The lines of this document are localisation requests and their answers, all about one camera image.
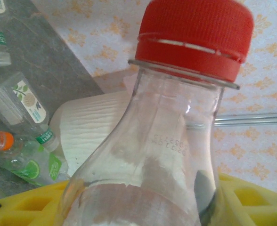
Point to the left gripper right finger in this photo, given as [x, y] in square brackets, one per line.
[254, 204]

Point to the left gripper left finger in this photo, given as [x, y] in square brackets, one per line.
[23, 209]

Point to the green lime label bottle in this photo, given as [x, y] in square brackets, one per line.
[30, 169]

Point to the clear bottle orange label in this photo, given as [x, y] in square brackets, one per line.
[4, 141]

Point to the white plastic bin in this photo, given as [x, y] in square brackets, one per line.
[86, 122]

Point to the clear water bottle leaf label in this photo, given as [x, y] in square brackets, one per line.
[27, 103]

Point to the aluminium frame post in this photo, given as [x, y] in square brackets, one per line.
[258, 118]

